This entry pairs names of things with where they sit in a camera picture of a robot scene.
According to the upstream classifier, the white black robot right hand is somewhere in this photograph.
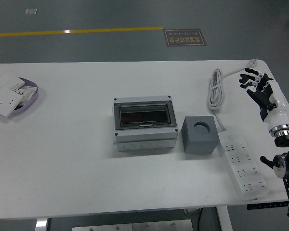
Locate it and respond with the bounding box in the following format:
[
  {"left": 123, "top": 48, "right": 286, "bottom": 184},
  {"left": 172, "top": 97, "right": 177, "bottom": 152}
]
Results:
[{"left": 238, "top": 67, "right": 289, "bottom": 132}]

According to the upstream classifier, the grey electrical box with lid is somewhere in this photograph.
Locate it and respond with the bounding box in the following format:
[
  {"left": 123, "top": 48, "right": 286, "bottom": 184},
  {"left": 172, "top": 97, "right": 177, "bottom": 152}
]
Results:
[{"left": 113, "top": 95, "right": 179, "bottom": 152}]

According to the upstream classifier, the grey cube with round hole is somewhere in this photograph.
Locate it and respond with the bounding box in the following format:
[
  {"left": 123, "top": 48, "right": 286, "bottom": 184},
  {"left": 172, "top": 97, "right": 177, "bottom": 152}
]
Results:
[{"left": 181, "top": 116, "right": 219, "bottom": 154}]

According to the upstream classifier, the white power strip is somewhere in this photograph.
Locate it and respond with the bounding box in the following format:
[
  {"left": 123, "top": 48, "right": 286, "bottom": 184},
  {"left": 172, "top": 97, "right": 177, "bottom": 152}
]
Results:
[{"left": 218, "top": 131, "right": 270, "bottom": 201}]

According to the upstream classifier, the dark floor sign with lettering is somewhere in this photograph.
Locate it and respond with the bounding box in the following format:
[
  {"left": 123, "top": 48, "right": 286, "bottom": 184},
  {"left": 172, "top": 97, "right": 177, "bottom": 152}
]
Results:
[{"left": 163, "top": 28, "right": 207, "bottom": 47}]

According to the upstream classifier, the black table control panel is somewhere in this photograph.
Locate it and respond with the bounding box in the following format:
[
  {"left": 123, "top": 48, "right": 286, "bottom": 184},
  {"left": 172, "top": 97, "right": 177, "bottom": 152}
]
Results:
[{"left": 247, "top": 201, "right": 289, "bottom": 210}]

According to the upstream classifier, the white table leg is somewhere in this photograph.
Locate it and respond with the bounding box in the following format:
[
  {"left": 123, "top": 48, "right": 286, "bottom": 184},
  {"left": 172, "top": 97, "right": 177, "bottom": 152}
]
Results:
[
  {"left": 35, "top": 218, "right": 49, "bottom": 231},
  {"left": 216, "top": 206, "right": 233, "bottom": 231}
]

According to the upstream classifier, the yellow floor tape line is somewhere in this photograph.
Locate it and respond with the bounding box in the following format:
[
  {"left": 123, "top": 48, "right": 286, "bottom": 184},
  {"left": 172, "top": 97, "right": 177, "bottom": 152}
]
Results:
[{"left": 0, "top": 26, "right": 164, "bottom": 38}]

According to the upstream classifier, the white multi-hole socket panel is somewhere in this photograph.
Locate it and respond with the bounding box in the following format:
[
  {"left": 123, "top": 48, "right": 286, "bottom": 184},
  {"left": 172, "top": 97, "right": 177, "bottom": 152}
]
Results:
[{"left": 12, "top": 85, "right": 38, "bottom": 106}]

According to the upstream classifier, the purple tray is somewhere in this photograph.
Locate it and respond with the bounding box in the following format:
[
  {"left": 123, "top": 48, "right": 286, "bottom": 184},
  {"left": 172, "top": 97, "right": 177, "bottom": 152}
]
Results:
[{"left": 0, "top": 77, "right": 41, "bottom": 117}]

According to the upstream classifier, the white power cord with plug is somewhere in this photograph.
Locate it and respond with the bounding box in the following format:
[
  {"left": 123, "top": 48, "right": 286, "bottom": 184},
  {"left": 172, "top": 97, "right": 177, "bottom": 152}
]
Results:
[{"left": 208, "top": 57, "right": 259, "bottom": 133}]

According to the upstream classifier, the black cable under table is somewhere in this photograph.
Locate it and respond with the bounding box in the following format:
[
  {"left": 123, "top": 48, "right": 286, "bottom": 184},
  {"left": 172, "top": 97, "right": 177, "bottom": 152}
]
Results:
[{"left": 197, "top": 207, "right": 205, "bottom": 231}]

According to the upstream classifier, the metal base plate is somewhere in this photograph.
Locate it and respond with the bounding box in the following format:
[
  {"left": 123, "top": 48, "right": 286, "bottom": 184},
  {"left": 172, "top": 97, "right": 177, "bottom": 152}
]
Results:
[{"left": 71, "top": 219, "right": 193, "bottom": 231}]

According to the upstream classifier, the white blank switch plate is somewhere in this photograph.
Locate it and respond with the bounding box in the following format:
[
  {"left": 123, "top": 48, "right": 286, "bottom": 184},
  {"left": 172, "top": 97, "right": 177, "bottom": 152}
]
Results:
[{"left": 0, "top": 75, "right": 26, "bottom": 91}]

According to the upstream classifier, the white wall socket plate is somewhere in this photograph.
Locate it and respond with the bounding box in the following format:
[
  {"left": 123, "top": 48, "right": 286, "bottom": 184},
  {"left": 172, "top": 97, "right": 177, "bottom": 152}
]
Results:
[{"left": 0, "top": 87, "right": 22, "bottom": 118}]

